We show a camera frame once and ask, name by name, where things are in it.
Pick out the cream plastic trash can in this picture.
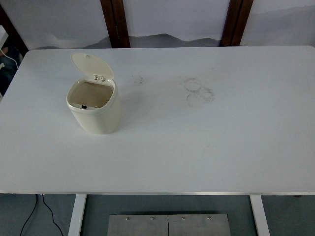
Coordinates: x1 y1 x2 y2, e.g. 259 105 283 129
66 53 122 134

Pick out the left white table leg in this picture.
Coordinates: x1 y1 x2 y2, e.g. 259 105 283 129
68 194 87 236

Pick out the white table leg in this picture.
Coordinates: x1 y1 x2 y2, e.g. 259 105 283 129
250 195 270 236
68 194 87 236

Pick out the right white table leg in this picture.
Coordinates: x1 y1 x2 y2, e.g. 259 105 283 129
250 195 270 236

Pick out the left brown wooden post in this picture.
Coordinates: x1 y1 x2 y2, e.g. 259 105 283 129
100 0 130 48

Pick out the brown wooden post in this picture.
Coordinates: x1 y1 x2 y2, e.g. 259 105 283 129
100 0 130 48
220 0 253 47

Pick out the metal base plate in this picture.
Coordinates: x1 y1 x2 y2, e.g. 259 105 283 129
107 214 231 236

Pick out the right brown wooden post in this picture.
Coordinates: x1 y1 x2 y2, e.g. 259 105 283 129
220 0 253 47

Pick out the black floor cable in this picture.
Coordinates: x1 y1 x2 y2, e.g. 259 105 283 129
19 194 64 236

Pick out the far left brown post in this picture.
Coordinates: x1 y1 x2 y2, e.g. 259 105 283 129
0 6 29 57

